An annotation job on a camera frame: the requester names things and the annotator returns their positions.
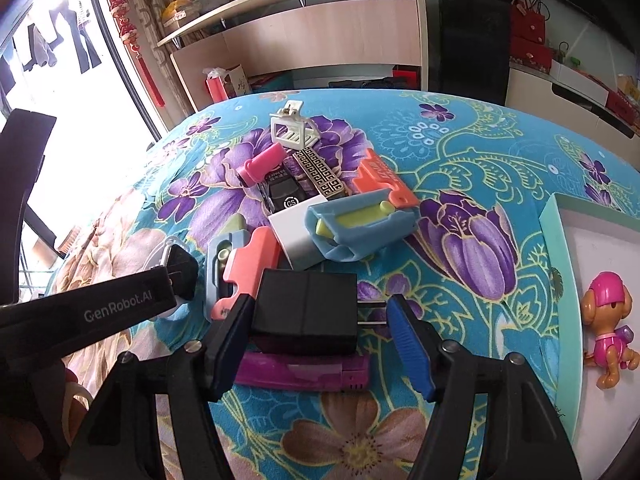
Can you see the teal storage box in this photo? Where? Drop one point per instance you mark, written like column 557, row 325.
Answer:
column 575, row 260

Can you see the pink paper bag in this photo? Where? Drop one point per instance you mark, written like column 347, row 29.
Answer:
column 217, row 85

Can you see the patterned metal lighter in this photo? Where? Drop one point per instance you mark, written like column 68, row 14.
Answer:
column 320, row 175

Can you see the patterned curtain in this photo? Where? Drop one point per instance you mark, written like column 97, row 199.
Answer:
column 160, row 5

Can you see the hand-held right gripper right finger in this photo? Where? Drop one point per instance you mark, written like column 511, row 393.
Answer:
column 407, row 345

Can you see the blue case with yellow insert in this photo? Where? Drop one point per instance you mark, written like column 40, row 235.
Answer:
column 360, row 225

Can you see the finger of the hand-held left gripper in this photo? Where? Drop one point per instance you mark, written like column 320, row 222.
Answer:
column 182, row 272

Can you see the person's left hand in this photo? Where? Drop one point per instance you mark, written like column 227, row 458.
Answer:
column 22, row 442

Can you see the white charger cube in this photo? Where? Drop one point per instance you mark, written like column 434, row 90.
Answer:
column 292, row 232

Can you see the salmon pink utility knife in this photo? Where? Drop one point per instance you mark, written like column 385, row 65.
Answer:
column 250, row 265

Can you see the pink plastic clip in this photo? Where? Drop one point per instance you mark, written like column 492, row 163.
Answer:
column 260, row 165

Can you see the black printed box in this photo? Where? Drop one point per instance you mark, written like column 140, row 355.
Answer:
column 280, row 190

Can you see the red knot wall ornament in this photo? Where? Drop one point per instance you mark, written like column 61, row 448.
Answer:
column 122, row 15

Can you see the red box under desk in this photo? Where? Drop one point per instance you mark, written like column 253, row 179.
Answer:
column 405, row 76

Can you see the light wooden desk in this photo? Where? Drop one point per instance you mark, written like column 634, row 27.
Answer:
column 325, row 40

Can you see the black power adapter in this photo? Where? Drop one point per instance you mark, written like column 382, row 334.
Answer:
column 305, row 310

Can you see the black metal frame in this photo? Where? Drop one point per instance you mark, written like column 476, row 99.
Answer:
column 25, row 170

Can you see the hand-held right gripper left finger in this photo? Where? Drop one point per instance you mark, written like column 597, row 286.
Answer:
column 235, row 340

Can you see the black device under desk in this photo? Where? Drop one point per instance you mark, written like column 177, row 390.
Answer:
column 360, row 84

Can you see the hanging dark clothes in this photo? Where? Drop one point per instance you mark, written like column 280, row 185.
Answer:
column 60, row 35

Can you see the white low cabinet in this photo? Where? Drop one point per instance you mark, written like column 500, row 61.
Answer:
column 550, row 92

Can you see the black speaker cabinet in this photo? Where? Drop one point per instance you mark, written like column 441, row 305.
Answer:
column 472, row 35

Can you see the red gift bags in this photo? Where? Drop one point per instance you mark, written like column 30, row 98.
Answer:
column 530, row 30

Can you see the floral blue blanket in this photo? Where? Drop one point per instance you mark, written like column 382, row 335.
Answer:
column 475, row 170

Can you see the white hair claw clip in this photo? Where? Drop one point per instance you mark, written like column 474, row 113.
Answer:
column 295, row 127

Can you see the orange utility knife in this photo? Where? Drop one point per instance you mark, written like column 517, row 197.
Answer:
column 382, row 180

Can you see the light blue utility knife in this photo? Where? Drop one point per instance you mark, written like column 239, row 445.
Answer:
column 215, row 270

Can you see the pink toy dog figure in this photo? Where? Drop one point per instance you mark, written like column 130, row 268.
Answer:
column 612, row 335

